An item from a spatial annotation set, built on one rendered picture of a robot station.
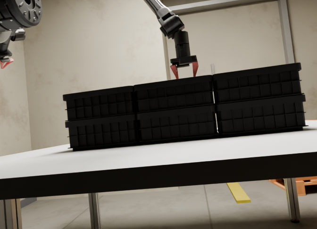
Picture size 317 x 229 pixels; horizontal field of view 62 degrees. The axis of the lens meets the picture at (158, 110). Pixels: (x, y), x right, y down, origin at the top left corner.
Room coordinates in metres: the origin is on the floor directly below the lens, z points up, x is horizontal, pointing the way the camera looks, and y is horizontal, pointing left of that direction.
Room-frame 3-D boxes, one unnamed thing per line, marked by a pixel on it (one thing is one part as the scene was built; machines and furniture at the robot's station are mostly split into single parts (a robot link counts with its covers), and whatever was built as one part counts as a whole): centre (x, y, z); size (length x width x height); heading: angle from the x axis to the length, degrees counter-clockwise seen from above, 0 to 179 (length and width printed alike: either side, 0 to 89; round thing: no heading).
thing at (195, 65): (1.04, -0.14, 0.97); 0.07 x 0.07 x 0.09; 78
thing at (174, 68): (1.05, -0.10, 0.97); 0.07 x 0.07 x 0.09; 78
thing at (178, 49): (1.04, -0.12, 1.04); 0.10 x 0.07 x 0.07; 78
